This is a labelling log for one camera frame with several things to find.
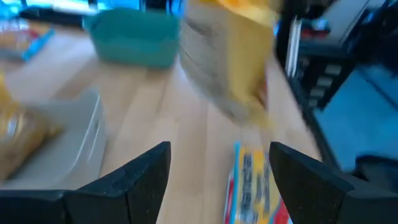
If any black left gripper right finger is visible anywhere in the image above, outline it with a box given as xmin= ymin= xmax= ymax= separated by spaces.
xmin=269 ymin=141 xmax=398 ymax=224

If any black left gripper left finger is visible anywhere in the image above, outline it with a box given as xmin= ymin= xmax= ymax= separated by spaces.
xmin=63 ymin=141 xmax=172 ymax=224

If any blue beef ramen pack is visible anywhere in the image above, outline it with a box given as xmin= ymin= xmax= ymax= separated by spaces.
xmin=223 ymin=141 xmax=295 ymax=224

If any yellow creamy chicken ramen pack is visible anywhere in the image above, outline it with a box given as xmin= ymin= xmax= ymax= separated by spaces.
xmin=0 ymin=73 xmax=65 ymax=181
xmin=179 ymin=0 xmax=279 ymax=127

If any pale grey plastic bin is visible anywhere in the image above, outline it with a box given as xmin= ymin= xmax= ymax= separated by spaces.
xmin=0 ymin=88 xmax=109 ymax=191

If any green plastic bin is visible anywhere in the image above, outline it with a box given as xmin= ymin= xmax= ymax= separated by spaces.
xmin=83 ymin=8 xmax=182 ymax=70

